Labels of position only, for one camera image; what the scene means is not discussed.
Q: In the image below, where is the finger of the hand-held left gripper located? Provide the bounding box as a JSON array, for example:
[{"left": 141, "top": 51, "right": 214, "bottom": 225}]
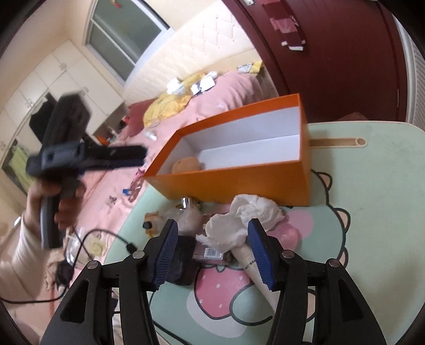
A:
[
  {"left": 80, "top": 158, "right": 146, "bottom": 174},
  {"left": 84, "top": 145, "right": 148, "bottom": 159}
]

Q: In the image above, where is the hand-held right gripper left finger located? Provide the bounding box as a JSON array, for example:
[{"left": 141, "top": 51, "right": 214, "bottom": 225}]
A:
[{"left": 40, "top": 219, "right": 180, "bottom": 345}]

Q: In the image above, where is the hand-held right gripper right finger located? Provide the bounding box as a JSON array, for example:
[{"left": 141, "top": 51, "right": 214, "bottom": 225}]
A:
[{"left": 247, "top": 218, "right": 387, "bottom": 345}]

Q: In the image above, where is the beige cosmetic tube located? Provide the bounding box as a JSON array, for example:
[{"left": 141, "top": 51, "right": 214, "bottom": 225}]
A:
[{"left": 231, "top": 240, "right": 283, "bottom": 314}]

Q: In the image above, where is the plush toy dog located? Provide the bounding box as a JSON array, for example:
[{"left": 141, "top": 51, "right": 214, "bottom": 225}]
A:
[{"left": 143, "top": 210, "right": 167, "bottom": 238}]

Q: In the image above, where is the white tissue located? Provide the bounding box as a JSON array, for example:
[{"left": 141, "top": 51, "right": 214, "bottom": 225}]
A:
[{"left": 195, "top": 194, "right": 286, "bottom": 254}]

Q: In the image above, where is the clear plastic bottle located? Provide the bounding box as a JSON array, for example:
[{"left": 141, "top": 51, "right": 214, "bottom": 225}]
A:
[{"left": 163, "top": 207, "right": 208, "bottom": 233}]

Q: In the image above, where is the brown plush toy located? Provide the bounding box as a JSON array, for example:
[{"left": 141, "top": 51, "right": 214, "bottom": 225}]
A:
[{"left": 171, "top": 156, "right": 204, "bottom": 175}]

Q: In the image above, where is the orange cardboard box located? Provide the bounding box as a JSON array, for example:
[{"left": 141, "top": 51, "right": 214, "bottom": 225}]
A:
[{"left": 143, "top": 93, "right": 313, "bottom": 207}]

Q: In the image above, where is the person's left forearm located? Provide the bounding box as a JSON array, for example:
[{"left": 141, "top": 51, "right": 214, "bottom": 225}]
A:
[{"left": 0, "top": 215, "right": 67, "bottom": 302}]

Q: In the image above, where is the light green cartoon desktop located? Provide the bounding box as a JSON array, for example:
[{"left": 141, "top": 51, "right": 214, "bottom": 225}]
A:
[{"left": 103, "top": 121, "right": 425, "bottom": 345}]

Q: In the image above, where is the person's left hand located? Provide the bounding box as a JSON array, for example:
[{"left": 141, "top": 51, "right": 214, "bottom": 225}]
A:
[{"left": 27, "top": 181, "right": 87, "bottom": 240}]

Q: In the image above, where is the black pouch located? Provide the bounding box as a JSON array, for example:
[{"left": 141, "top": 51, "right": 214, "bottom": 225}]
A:
[{"left": 166, "top": 234, "right": 200, "bottom": 286}]

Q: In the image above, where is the black hanging cloth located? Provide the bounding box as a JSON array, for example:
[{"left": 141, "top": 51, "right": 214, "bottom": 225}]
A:
[{"left": 29, "top": 93, "right": 57, "bottom": 140}]

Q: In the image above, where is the dark red pillow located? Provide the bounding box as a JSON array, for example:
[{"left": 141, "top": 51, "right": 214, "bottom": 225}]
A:
[{"left": 128, "top": 99, "right": 158, "bottom": 138}]

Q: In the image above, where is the white cabinet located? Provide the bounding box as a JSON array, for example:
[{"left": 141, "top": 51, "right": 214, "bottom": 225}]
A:
[{"left": 0, "top": 40, "right": 128, "bottom": 200}]

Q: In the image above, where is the brown snack packet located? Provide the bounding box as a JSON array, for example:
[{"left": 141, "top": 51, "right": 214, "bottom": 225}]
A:
[{"left": 193, "top": 240, "right": 233, "bottom": 266}]

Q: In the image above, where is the large yellow pillow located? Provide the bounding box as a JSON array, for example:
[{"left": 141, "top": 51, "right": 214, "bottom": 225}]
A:
[{"left": 143, "top": 71, "right": 213, "bottom": 128}]

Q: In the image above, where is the pink blanket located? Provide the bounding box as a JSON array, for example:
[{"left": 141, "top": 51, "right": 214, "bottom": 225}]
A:
[{"left": 43, "top": 70, "right": 279, "bottom": 299}]

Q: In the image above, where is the window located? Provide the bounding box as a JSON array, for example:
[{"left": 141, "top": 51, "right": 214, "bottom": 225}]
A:
[{"left": 81, "top": 0, "right": 173, "bottom": 83}]

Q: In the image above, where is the cream tufted headboard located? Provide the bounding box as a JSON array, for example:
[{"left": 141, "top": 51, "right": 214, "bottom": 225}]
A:
[{"left": 124, "top": 11, "right": 266, "bottom": 107}]

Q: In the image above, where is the small yellow printed pillow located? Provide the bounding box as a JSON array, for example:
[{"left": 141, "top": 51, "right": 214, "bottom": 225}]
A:
[{"left": 237, "top": 61, "right": 264, "bottom": 74}]

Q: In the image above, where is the dark red wooden door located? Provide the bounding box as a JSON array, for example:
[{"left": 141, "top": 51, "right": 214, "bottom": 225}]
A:
[{"left": 221, "top": 0, "right": 409, "bottom": 123}]

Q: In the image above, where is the white louvered closet door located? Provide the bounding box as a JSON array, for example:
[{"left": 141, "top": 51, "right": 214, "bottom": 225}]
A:
[{"left": 403, "top": 33, "right": 425, "bottom": 130}]

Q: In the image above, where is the black cable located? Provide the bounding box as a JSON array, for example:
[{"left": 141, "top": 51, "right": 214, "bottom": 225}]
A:
[{"left": 0, "top": 229, "right": 138, "bottom": 304}]

